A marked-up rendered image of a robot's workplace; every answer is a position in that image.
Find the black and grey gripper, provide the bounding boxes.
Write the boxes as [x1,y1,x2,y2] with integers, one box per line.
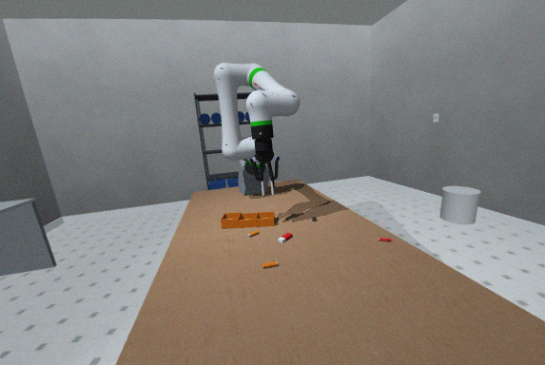
[250,139,280,196]

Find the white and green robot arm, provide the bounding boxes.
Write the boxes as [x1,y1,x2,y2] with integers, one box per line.
[214,63,300,175]

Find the red and white eraser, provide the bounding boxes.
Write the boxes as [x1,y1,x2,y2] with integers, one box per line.
[278,233,292,243]

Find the orange rack of bins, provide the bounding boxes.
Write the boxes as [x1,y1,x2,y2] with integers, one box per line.
[221,212,275,229]

